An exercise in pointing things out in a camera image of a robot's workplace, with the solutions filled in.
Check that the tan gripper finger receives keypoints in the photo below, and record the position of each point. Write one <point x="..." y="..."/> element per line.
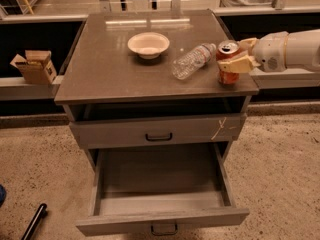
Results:
<point x="248" y="44"/>
<point x="242" y="64"/>

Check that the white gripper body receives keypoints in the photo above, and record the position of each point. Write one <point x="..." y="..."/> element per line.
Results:
<point x="269" y="52"/>

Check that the red coke can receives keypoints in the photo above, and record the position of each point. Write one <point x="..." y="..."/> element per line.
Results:
<point x="226" y="50"/>

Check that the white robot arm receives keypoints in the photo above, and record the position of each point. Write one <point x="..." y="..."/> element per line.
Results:
<point x="302" y="51"/>

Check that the closed top drawer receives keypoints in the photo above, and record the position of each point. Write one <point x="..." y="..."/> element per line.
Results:
<point x="131" y="132"/>

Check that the grey drawer cabinet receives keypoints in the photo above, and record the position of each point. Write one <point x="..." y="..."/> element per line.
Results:
<point x="107" y="81"/>

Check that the open middle drawer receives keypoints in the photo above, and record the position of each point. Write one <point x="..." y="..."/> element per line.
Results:
<point x="135" y="188"/>

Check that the clear plastic water bottle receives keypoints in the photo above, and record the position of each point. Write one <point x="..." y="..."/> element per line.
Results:
<point x="186" y="65"/>

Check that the white bowl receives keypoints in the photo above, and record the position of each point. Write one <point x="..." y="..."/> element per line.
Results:
<point x="148" y="45"/>

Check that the open cardboard box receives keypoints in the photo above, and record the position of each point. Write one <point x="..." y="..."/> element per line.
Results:
<point x="36" y="67"/>

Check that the black rod on floor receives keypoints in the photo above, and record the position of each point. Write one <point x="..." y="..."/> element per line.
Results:
<point x="38" y="216"/>

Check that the blue object at edge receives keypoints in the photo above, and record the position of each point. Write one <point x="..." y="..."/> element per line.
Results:
<point x="2" y="195"/>

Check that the black top drawer handle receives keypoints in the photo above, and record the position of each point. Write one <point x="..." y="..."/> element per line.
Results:
<point x="152" y="138"/>

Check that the black drawer handle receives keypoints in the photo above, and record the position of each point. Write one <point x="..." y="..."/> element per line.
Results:
<point x="164" y="229"/>
<point x="152" y="138"/>

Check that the black middle drawer handle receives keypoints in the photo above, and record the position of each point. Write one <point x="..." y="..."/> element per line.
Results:
<point x="164" y="229"/>

